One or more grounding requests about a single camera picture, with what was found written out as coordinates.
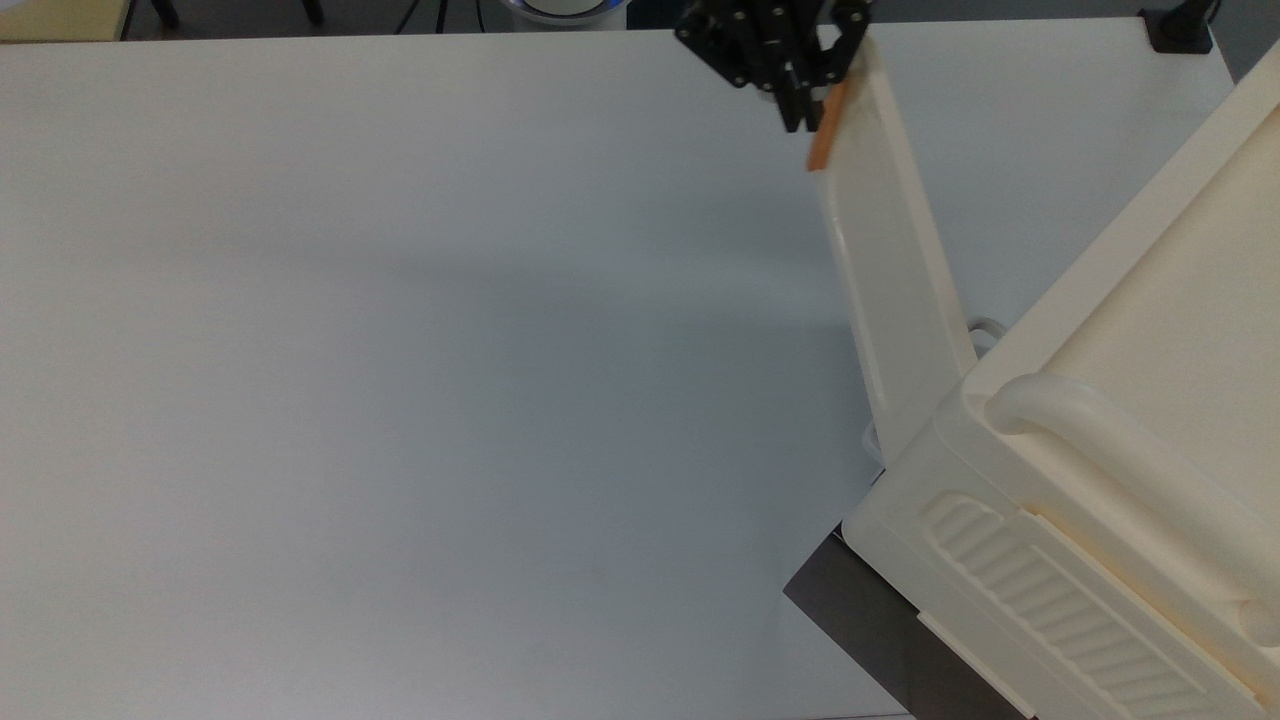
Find black tripod legs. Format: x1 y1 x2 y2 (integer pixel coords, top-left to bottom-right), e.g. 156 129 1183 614
395 0 457 34

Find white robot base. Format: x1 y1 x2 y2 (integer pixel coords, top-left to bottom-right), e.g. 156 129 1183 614
497 0 629 31

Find orange wooden door handle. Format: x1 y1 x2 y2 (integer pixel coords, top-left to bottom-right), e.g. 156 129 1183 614
807 82 849 173

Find cream cabinet door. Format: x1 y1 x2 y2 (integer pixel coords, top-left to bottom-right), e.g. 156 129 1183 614
812 35 979 471

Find black table clamp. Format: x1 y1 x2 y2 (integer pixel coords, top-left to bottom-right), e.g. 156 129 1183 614
1140 0 1223 54

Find cream plastic cabinet body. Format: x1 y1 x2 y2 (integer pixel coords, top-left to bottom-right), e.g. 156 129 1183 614
842 40 1280 720

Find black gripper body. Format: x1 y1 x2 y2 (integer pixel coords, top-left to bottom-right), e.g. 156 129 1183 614
674 0 835 93

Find white loop cabinet handle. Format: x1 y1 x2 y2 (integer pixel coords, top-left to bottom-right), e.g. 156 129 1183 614
962 317 1009 359

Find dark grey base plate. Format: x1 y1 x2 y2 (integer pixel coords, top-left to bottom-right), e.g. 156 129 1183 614
783 527 1036 720

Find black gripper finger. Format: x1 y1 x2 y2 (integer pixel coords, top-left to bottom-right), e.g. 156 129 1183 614
776 78 827 136
817 0 872 87

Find yellow side table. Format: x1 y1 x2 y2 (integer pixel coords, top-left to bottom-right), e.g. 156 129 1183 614
0 0 135 43

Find cream cabinet carry handle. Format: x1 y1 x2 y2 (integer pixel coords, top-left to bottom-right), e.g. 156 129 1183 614
985 374 1280 643

